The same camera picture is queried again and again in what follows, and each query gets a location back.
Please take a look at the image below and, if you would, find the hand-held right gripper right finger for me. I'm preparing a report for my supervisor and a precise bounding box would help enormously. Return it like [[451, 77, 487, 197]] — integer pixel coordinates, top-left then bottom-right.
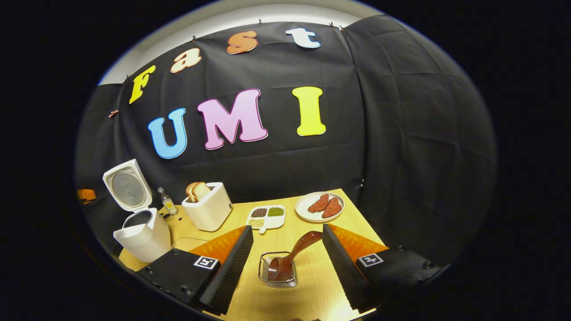
[[322, 224, 447, 313]]

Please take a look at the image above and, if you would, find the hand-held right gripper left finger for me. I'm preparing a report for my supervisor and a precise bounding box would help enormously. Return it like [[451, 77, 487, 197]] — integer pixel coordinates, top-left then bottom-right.
[[137, 225, 254, 315]]

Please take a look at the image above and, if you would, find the metal wire chopstick holder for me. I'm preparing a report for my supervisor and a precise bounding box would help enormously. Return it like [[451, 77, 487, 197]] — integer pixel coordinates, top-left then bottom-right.
[[258, 251, 298, 288]]

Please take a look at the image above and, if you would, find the brown wooden spoon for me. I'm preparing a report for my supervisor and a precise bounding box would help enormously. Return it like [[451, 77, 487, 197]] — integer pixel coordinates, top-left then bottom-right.
[[268, 231, 323, 282]]

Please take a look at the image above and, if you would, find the white rice cooker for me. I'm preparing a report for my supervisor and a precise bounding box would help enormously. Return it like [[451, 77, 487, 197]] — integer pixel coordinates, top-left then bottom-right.
[[103, 159, 172, 263]]

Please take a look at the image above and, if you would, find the clear plastic container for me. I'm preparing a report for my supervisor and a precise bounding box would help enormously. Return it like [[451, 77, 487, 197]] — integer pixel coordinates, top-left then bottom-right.
[[172, 237, 209, 253]]

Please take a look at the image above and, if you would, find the red meat piece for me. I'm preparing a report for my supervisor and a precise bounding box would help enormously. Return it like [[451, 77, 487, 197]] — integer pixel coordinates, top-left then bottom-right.
[[322, 198, 343, 218], [307, 194, 330, 214]]

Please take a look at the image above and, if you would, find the white toaster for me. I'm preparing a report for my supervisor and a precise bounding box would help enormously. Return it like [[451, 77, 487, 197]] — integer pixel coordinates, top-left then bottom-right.
[[182, 182, 233, 232]]

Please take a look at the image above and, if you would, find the white divided dish with beans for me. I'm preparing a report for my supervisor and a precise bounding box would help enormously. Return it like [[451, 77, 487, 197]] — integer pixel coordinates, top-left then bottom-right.
[[246, 205, 286, 234]]

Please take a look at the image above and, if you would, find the round white plate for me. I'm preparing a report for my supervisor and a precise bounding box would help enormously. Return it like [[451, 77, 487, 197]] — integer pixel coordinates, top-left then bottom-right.
[[295, 192, 345, 223]]

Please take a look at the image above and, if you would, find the small glass bottle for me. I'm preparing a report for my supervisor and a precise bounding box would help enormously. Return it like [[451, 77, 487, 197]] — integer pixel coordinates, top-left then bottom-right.
[[157, 187, 178, 216]]

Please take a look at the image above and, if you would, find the black backdrop cloth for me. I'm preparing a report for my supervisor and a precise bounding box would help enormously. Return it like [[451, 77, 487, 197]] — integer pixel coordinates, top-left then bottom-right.
[[74, 15, 498, 268]]

